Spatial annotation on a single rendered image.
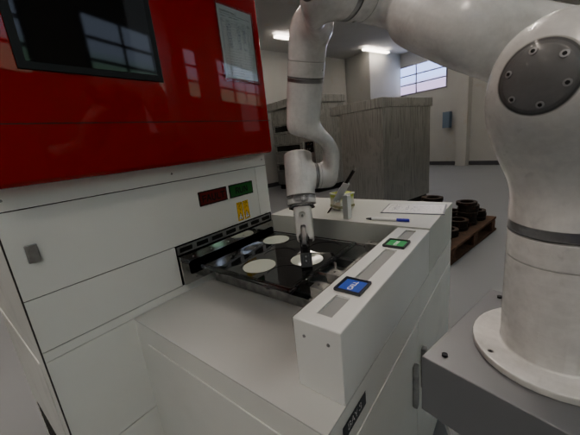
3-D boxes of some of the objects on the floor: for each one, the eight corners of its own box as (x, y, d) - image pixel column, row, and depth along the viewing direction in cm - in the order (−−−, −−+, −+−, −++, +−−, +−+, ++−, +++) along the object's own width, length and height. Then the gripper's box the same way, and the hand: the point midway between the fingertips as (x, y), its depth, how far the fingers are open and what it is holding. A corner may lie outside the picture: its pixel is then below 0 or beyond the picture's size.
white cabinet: (187, 526, 102) (132, 320, 82) (328, 356, 175) (318, 224, 154) (360, 740, 63) (335, 446, 43) (449, 406, 135) (456, 239, 115)
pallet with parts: (501, 230, 345) (504, 189, 333) (447, 268, 265) (449, 217, 253) (423, 219, 418) (423, 185, 406) (362, 247, 338) (361, 205, 326)
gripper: (291, 207, 93) (295, 266, 92) (286, 200, 79) (292, 269, 77) (314, 205, 93) (319, 264, 91) (314, 198, 78) (320, 267, 76)
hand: (305, 260), depth 84 cm, fingers closed
